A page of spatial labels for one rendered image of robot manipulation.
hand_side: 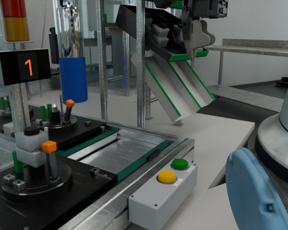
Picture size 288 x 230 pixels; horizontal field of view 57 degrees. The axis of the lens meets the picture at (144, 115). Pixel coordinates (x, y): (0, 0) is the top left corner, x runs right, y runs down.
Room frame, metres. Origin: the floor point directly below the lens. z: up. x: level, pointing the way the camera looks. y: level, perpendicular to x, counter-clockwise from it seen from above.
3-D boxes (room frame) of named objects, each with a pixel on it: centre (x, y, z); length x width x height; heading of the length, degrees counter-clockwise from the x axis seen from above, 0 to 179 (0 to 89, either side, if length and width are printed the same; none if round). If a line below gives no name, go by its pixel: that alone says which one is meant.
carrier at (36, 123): (0.86, 0.30, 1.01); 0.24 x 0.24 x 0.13; 58
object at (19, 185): (0.45, 0.24, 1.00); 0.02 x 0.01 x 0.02; 58
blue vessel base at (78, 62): (1.66, 0.44, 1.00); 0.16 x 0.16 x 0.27
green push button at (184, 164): (0.59, -0.09, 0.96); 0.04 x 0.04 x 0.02
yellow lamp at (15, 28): (0.62, 0.29, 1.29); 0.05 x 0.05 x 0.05
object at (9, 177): (0.47, 0.27, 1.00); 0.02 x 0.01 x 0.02; 58
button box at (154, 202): (0.53, -0.05, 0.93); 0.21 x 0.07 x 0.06; 148
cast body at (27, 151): (0.51, 0.23, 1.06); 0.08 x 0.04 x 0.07; 58
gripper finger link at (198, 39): (0.63, -0.12, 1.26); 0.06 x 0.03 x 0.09; 58
